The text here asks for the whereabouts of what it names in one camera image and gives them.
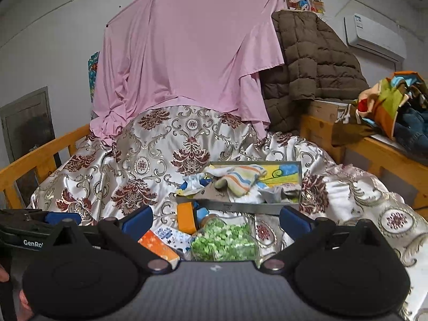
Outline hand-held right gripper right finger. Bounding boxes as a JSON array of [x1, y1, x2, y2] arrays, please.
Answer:
[[260, 205, 383, 272]]

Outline floral satin blanket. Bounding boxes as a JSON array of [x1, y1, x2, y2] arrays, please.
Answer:
[[28, 105, 428, 321]]

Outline wooden bed rail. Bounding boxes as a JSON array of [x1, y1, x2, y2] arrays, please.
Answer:
[[0, 124, 91, 210]]

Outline white and grey cloth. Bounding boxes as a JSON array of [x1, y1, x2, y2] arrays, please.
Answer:
[[258, 185, 301, 205]]

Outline metal box with colourful lining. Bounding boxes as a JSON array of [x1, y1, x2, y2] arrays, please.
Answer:
[[175, 160, 303, 215]]

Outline brown drawstring bag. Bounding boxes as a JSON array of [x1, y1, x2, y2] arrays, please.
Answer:
[[332, 104, 376, 146]]

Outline small colourful wall poster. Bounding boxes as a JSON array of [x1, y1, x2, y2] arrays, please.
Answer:
[[87, 52, 100, 103]]

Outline striped towel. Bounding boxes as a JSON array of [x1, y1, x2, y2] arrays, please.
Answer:
[[205, 164, 268, 197]]

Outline bag of green candies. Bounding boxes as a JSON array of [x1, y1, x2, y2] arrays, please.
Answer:
[[189, 216, 261, 262]]

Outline brown quilted jacket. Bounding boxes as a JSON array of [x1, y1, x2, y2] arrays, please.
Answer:
[[261, 10, 369, 132]]

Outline blue jeans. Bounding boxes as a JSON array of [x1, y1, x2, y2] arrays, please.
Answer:
[[393, 105, 428, 162]]

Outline grey wall panel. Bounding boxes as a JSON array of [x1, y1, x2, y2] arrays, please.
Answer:
[[0, 86, 58, 198]]

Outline wooden bench frame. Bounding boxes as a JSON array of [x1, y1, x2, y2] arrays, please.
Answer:
[[299, 100, 428, 212]]

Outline white air conditioner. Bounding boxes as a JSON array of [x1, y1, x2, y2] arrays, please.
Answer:
[[344, 13, 407, 62]]

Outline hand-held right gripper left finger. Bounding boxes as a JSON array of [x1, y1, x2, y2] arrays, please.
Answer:
[[47, 205, 173, 273]]

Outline blue printed white packet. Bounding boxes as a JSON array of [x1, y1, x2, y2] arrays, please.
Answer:
[[152, 226, 193, 252]]

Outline pink bed sheet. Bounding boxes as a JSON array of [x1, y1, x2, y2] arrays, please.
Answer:
[[91, 0, 285, 141]]

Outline colourful patchwork cloth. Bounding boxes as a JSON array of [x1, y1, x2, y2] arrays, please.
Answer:
[[356, 71, 428, 140]]

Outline white and blue plastic packet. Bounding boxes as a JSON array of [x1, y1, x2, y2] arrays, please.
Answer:
[[176, 174, 215, 197]]

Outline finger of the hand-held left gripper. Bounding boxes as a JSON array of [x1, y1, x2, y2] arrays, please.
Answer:
[[44, 211, 83, 227]]

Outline orange and white packet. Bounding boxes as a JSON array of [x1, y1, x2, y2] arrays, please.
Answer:
[[138, 230, 180, 270]]

